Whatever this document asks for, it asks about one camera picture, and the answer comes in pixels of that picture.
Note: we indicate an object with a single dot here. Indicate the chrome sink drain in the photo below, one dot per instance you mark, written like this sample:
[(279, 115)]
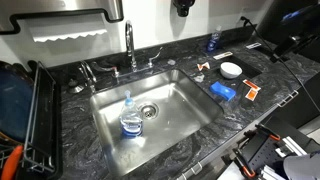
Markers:
[(148, 111)]

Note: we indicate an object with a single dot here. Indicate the orange kitchen utensil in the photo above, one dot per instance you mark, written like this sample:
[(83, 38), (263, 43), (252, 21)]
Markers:
[(11, 163)]

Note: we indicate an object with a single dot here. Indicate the stainless paper towel dispenser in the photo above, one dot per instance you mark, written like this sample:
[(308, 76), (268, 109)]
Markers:
[(50, 6)]

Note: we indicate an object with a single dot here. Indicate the small whitish residue blob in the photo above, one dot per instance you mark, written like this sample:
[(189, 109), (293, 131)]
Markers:
[(171, 62)]

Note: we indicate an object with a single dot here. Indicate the flat orange card white border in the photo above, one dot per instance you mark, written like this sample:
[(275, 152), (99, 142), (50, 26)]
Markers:
[(251, 95), (251, 85)]

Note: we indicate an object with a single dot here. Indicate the round chrome sink fitting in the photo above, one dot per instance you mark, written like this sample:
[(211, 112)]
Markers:
[(76, 87)]

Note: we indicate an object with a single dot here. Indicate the stainless steel sink basin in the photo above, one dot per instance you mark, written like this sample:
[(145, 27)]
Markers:
[(180, 100)]

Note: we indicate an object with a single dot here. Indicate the black dish rack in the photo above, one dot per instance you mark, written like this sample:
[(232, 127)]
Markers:
[(45, 116)]

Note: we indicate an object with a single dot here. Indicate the black power plug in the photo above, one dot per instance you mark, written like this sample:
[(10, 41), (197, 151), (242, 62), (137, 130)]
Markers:
[(245, 20)]

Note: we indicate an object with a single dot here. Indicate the white bowl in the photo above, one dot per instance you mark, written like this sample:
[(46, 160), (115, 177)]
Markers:
[(230, 70)]

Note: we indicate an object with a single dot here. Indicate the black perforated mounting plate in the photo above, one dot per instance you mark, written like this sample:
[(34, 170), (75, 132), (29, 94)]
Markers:
[(263, 153)]

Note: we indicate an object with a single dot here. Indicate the small white label sticker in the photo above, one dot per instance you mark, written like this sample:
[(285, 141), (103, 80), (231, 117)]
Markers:
[(253, 45)]

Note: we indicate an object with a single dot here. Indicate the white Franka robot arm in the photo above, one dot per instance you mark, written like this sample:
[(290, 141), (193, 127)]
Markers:
[(301, 168)]

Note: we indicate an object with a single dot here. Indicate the black orange-tipped clamp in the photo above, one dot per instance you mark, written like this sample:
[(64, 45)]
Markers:
[(245, 165), (268, 132)]

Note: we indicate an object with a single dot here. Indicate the white paper towel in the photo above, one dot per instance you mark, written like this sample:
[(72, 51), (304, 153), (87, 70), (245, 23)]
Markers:
[(66, 32)]

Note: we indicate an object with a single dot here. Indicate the dark blue soap bottle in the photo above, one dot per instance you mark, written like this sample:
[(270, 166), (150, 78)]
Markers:
[(213, 40)]

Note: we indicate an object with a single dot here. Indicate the blue plate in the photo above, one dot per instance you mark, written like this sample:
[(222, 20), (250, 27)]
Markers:
[(13, 103)]

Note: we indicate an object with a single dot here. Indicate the clear plastic water bottle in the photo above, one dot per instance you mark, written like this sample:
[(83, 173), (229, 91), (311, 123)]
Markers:
[(130, 118)]

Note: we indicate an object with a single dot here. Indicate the blue sponge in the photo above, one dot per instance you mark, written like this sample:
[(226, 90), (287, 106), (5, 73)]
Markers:
[(222, 90)]

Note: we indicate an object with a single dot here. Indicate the small chrome gooseneck tap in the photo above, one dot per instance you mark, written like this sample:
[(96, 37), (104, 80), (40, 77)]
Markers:
[(88, 75)]

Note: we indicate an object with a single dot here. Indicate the chrome kitchen faucet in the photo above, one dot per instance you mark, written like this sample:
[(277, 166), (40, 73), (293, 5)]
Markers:
[(130, 43)]

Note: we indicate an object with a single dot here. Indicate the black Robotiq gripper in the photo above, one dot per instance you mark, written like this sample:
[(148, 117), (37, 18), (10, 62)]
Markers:
[(305, 20)]

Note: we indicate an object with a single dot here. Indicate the black wall soap dispenser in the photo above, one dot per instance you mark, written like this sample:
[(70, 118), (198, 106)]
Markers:
[(183, 6)]

